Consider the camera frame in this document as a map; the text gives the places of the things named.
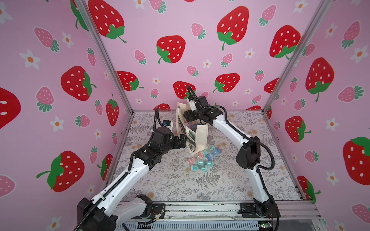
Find canvas tote bag floral print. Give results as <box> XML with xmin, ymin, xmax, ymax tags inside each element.
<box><xmin>175</xmin><ymin>102</ymin><xmax>209</xmax><ymax>156</ymax></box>

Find teal hourglass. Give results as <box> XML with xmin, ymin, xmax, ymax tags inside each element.
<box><xmin>190</xmin><ymin>163</ymin><xmax>214</xmax><ymax>172</ymax></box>

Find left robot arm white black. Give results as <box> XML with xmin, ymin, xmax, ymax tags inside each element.
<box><xmin>75</xmin><ymin>127</ymin><xmax>187</xmax><ymax>231</ymax></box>

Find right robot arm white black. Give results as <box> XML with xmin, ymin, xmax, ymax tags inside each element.
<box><xmin>177</xmin><ymin>96</ymin><xmax>280</xmax><ymax>218</ymax></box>

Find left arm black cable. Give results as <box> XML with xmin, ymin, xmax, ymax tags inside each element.
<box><xmin>73</xmin><ymin>108</ymin><xmax>168</xmax><ymax>231</ymax></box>

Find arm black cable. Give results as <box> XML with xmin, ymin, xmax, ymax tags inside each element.
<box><xmin>73</xmin><ymin>108</ymin><xmax>168</xmax><ymax>231</ymax></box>
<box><xmin>186</xmin><ymin>85</ymin><xmax>280</xmax><ymax>231</ymax></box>

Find aluminium corner frame post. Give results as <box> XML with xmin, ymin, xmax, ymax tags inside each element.
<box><xmin>262</xmin><ymin>0</ymin><xmax>332</xmax><ymax>115</ymax></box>

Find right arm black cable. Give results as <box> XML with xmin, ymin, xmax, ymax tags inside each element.
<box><xmin>186</xmin><ymin>85</ymin><xmax>280</xmax><ymax>231</ymax></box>

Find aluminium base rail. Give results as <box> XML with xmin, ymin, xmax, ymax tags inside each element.
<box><xmin>80</xmin><ymin>200</ymin><xmax>327</xmax><ymax>231</ymax></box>

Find left aluminium corner post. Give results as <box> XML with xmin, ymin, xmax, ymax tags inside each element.
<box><xmin>76</xmin><ymin>0</ymin><xmax>134</xmax><ymax>115</ymax></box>

